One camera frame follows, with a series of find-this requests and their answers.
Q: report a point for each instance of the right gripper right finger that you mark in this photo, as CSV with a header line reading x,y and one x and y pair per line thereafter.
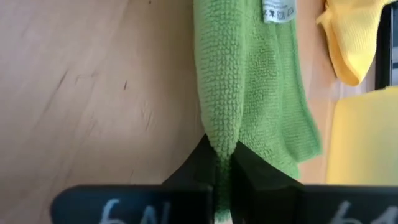
x,y
295,205

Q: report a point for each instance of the green microfiber towel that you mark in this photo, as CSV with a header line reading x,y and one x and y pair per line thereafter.
x,y
248,93

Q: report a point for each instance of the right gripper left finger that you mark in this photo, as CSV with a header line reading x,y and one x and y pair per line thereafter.
x,y
155,205

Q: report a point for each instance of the yellow microfiber towel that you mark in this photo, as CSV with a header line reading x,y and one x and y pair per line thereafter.
x,y
351,40

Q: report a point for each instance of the black metal table frame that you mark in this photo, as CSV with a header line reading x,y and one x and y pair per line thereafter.
x,y
383,46

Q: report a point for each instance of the yellow translucent plastic bin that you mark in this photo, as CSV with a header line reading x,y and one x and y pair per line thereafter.
x,y
363,140

